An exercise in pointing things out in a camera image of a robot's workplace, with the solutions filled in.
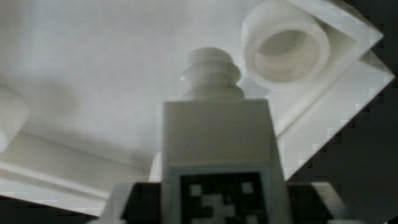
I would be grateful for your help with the white square tabletop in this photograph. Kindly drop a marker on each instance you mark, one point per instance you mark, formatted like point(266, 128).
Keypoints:
point(93, 54)

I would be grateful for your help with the white table leg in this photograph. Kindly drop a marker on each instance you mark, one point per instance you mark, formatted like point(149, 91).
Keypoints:
point(223, 182)

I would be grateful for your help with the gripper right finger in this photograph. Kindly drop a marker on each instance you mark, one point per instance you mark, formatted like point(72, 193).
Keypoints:
point(319, 207)

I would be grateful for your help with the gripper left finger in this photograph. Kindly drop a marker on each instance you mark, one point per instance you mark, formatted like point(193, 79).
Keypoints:
point(133, 206)

